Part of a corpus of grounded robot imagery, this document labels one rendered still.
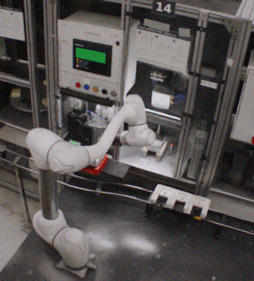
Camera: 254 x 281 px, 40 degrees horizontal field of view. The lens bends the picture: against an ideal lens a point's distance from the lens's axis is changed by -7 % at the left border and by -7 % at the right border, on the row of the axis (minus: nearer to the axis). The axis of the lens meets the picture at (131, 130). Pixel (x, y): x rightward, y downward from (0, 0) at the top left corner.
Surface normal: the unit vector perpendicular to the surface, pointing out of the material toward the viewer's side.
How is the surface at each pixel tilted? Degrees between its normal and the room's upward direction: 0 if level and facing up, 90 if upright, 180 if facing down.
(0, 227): 0
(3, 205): 0
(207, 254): 0
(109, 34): 89
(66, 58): 90
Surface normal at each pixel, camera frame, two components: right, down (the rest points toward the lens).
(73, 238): 0.15, -0.76
